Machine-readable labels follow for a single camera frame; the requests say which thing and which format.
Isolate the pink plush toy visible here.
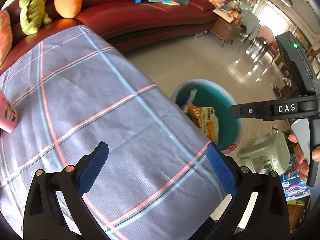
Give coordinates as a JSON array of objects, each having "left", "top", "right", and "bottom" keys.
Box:
[{"left": 0, "top": 10, "right": 13, "bottom": 65}]

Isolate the blue toy box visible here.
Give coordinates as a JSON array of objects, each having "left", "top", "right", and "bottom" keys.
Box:
[{"left": 279, "top": 153, "right": 311, "bottom": 202}]

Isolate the white plastic bag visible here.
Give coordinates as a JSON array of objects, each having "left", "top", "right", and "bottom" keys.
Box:
[{"left": 181, "top": 89, "right": 197, "bottom": 114}]

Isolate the teal trash bucket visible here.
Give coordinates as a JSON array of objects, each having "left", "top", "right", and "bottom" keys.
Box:
[{"left": 171, "top": 79, "right": 244, "bottom": 154}]

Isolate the yellow snack bag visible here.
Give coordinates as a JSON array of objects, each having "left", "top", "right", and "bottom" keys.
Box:
[{"left": 188, "top": 106, "right": 219, "bottom": 144}]

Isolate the wooden side table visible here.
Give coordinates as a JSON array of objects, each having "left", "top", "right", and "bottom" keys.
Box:
[{"left": 209, "top": 9, "right": 242, "bottom": 48}]

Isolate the pale green plastic stool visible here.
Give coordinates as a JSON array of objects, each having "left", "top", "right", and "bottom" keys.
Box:
[{"left": 237, "top": 130, "right": 290, "bottom": 175}]

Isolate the plaid purple tablecloth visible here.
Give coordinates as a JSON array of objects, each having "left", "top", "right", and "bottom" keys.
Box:
[{"left": 1, "top": 25, "right": 226, "bottom": 239}]

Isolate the dark red leather sofa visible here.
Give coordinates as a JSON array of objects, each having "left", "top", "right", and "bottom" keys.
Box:
[{"left": 1, "top": 0, "right": 217, "bottom": 73}]

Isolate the person's right hand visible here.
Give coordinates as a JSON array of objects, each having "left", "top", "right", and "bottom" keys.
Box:
[{"left": 289, "top": 133, "right": 320, "bottom": 181}]

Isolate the green dinosaur plush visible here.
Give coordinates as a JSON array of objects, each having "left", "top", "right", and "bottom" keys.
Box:
[{"left": 18, "top": 0, "right": 52, "bottom": 35}]

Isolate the pink paper cup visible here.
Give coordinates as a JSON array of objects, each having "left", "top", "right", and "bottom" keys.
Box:
[{"left": 0, "top": 91, "right": 18, "bottom": 133}]

